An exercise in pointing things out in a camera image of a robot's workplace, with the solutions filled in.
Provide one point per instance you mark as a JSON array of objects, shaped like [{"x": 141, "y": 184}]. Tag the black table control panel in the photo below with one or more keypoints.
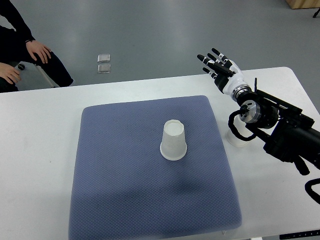
[{"x": 296, "y": 235}]

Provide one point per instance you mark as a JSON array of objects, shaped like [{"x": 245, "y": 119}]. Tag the blue-grey textured mat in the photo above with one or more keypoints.
[{"x": 123, "y": 188}]

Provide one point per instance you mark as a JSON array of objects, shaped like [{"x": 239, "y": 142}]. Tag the white paper cup on mat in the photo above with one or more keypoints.
[{"x": 173, "y": 145}]

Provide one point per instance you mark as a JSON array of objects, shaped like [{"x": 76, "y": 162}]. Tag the black tripod leg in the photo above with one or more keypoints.
[{"x": 316, "y": 13}]

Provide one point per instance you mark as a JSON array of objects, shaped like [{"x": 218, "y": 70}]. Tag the person in dark clothes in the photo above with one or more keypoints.
[{"x": 17, "y": 44}]

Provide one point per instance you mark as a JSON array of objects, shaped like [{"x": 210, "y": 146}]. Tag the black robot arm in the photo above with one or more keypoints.
[{"x": 286, "y": 132}]

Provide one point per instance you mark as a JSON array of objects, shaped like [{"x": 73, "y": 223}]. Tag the lower metal floor plate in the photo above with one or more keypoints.
[{"x": 103, "y": 68}]

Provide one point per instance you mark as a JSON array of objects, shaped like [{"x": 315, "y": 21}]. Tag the metal floor plate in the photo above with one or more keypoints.
[
  {"x": 103, "y": 68},
  {"x": 103, "y": 58}
]

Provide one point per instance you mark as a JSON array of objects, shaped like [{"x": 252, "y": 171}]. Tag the wooden furniture corner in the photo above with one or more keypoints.
[{"x": 303, "y": 4}]

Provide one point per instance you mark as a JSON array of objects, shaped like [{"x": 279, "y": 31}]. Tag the upper metal floor plate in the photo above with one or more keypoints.
[{"x": 103, "y": 58}]

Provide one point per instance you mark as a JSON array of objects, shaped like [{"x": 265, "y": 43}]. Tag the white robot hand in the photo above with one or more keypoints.
[{"x": 228, "y": 78}]

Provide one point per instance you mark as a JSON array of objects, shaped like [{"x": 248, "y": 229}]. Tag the person's left hand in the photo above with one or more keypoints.
[{"x": 37, "y": 49}]

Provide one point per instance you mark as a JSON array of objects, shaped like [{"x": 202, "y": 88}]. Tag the person's right hand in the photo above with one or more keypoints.
[{"x": 9, "y": 73}]

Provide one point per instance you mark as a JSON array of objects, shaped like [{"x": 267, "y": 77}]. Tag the white paper cup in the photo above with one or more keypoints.
[
  {"x": 173, "y": 145},
  {"x": 235, "y": 138}
]

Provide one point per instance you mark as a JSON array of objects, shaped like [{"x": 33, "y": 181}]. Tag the office chair leg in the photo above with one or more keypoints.
[{"x": 22, "y": 67}]

